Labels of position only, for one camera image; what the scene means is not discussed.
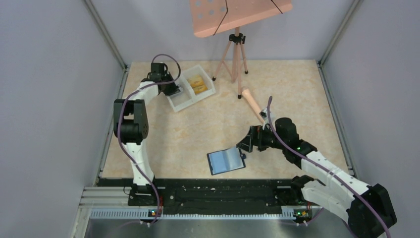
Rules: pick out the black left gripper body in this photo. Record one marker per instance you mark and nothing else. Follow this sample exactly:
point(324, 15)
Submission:
point(167, 77)

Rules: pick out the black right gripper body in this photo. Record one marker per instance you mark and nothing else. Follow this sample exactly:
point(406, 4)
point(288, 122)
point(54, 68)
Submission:
point(267, 138)

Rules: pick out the blue leather card holder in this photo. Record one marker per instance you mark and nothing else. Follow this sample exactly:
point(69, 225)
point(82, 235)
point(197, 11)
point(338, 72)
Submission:
point(227, 160)

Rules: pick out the yellow card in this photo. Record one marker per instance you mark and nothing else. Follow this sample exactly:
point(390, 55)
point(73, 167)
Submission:
point(195, 81)
point(200, 89)

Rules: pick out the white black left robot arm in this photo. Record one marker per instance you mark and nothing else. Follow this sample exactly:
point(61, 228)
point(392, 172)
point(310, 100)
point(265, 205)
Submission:
point(131, 126)

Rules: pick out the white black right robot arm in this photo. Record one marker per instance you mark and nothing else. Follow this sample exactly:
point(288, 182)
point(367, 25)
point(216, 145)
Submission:
point(366, 210)

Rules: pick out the yellow card in tray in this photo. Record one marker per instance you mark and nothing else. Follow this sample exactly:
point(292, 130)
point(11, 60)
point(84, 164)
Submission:
point(195, 81)

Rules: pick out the white two-compartment plastic tray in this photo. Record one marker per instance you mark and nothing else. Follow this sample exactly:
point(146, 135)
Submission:
point(187, 97)

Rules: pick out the pink cylindrical tube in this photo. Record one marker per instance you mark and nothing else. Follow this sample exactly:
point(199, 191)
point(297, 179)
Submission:
point(246, 94)

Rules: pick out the pink tripod music stand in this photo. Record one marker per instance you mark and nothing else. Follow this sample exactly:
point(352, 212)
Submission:
point(211, 17)

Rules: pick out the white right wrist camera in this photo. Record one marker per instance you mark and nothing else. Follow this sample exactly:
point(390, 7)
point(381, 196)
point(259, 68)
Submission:
point(264, 116)

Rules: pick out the aluminium frame rail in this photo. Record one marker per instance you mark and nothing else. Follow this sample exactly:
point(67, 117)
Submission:
point(104, 212)

